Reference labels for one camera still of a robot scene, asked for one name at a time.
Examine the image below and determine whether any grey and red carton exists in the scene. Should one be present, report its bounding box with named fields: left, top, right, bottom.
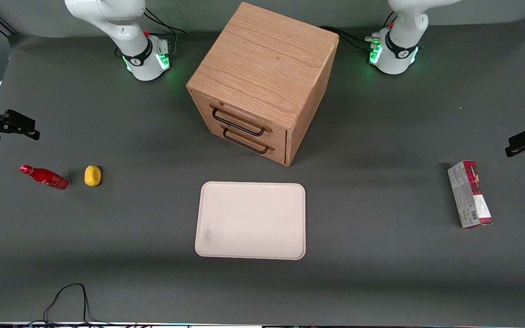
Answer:
left=447, top=160, right=494, bottom=229

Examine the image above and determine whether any wooden drawer cabinet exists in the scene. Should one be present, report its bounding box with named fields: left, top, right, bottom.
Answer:
left=186, top=1, right=340, bottom=167

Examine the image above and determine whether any yellow lemon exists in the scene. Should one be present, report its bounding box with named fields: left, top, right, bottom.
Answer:
left=84, top=165, right=102, bottom=187

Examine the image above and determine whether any thin black looped cable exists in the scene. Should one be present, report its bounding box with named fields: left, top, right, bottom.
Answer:
left=28, top=283, right=140, bottom=328

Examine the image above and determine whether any black left arm base cable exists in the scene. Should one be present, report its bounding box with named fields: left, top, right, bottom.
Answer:
left=319, top=11, right=398, bottom=51

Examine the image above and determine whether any wooden drawer front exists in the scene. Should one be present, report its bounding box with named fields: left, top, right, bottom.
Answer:
left=192, top=92, right=288, bottom=147
left=202, top=119, right=288, bottom=166

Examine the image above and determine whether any black wire drawer handle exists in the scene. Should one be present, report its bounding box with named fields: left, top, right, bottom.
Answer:
left=210, top=105, right=273, bottom=137
left=221, top=125, right=276, bottom=154

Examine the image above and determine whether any black right arm base cable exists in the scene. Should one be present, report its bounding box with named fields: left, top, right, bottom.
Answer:
left=143, top=6, right=188, bottom=57

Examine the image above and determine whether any cream plastic tray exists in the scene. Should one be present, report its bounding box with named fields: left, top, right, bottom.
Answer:
left=195, top=181, right=306, bottom=261

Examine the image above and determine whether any red coke bottle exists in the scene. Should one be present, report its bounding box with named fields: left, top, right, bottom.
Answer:
left=20, top=164, right=71, bottom=190

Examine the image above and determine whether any black arm base cable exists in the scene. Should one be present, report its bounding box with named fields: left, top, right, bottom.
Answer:
left=143, top=6, right=188, bottom=57
left=319, top=11, right=398, bottom=51

